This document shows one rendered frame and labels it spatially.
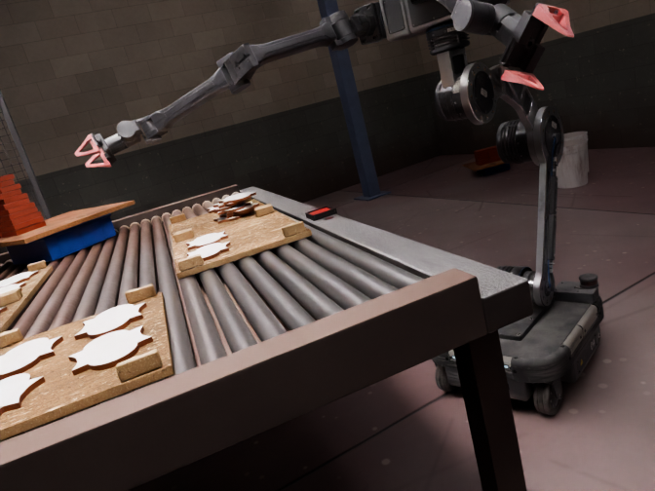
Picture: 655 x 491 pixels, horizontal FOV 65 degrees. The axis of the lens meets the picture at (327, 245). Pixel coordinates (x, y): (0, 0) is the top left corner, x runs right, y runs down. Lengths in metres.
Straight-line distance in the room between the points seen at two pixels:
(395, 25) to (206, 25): 5.21
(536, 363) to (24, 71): 5.90
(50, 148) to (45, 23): 1.32
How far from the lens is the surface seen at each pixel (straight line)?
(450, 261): 0.94
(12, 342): 1.22
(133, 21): 6.82
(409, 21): 1.89
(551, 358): 1.93
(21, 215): 2.39
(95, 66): 6.67
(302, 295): 0.95
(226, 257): 1.29
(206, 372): 0.69
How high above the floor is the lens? 1.23
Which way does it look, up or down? 15 degrees down
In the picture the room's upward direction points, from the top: 15 degrees counter-clockwise
